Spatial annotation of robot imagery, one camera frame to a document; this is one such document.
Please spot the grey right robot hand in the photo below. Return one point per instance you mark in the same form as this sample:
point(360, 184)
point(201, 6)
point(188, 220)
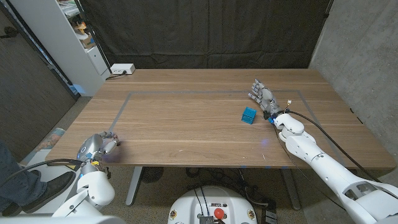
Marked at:
point(268, 98)

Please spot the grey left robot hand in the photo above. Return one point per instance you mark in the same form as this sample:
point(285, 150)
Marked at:
point(91, 146)

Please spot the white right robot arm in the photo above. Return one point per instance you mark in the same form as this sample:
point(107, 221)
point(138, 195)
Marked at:
point(311, 152)

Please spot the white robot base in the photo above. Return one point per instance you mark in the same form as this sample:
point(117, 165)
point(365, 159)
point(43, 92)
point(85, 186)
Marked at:
point(186, 205)

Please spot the blue cube block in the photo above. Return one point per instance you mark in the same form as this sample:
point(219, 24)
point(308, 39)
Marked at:
point(248, 115)

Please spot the colourful floor mat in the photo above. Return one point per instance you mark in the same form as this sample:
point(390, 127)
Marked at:
point(49, 140)

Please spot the black shoe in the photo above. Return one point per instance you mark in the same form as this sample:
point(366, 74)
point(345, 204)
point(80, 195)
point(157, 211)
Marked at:
point(54, 188)

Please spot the grey table leg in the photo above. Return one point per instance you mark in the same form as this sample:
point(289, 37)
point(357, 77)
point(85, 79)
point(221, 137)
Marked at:
point(134, 186)
point(290, 189)

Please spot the black round fan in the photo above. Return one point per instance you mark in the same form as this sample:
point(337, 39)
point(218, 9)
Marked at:
point(152, 174)

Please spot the grey tape rectangle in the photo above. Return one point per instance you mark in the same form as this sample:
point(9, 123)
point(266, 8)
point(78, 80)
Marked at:
point(186, 92)

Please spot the white power strip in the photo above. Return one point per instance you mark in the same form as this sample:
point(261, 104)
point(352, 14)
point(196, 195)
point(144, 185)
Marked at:
point(122, 68)

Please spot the person leg in blue jeans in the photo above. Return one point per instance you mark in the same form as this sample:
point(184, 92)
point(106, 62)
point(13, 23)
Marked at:
point(12, 189)

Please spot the black backdrop curtain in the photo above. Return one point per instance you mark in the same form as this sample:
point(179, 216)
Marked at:
point(205, 31)

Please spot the white shelf cabinet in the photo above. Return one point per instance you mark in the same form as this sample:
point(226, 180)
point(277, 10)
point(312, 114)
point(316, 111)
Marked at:
point(62, 46)

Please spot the cardboard box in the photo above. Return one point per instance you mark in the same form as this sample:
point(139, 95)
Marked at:
point(88, 41)

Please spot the backdrop stand pole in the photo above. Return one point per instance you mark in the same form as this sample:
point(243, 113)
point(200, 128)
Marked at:
point(328, 9)
point(93, 35)

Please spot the yellow toy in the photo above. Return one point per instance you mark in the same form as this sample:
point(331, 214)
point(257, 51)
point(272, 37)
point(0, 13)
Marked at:
point(81, 27)

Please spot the red emergency stop button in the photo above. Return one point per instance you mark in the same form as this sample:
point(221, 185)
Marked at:
point(219, 213)

